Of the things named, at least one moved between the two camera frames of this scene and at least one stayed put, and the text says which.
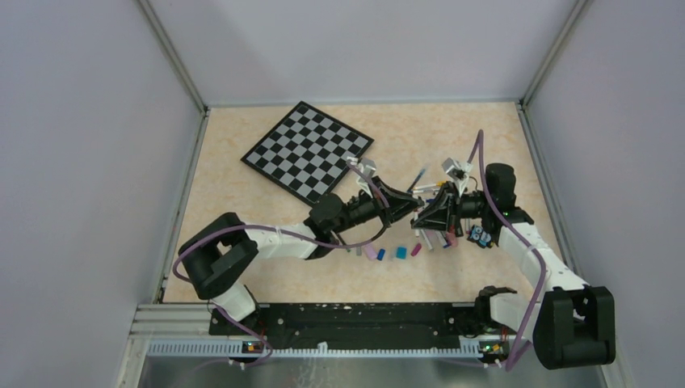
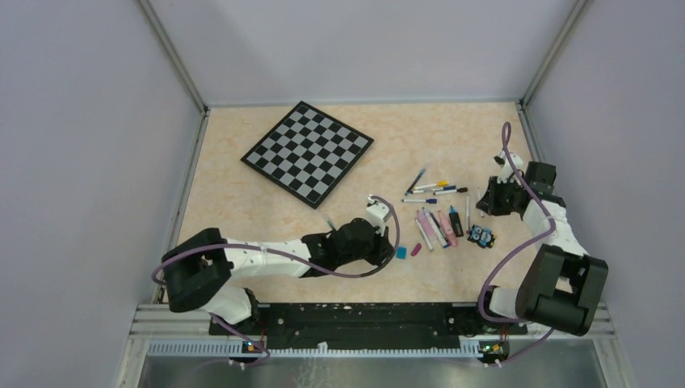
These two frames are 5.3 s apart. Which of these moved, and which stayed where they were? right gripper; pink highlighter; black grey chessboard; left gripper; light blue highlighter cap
Moved: right gripper; left gripper
Stayed: pink highlighter; black grey chessboard; light blue highlighter cap
